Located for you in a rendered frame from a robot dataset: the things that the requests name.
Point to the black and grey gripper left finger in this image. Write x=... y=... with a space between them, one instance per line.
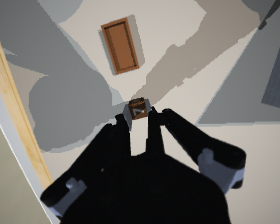
x=88 y=166

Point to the brown cube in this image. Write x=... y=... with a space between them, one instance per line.
x=137 y=108

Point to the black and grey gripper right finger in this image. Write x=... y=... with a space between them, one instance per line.
x=222 y=162

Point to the brown wooden tray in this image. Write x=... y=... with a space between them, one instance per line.
x=120 y=45

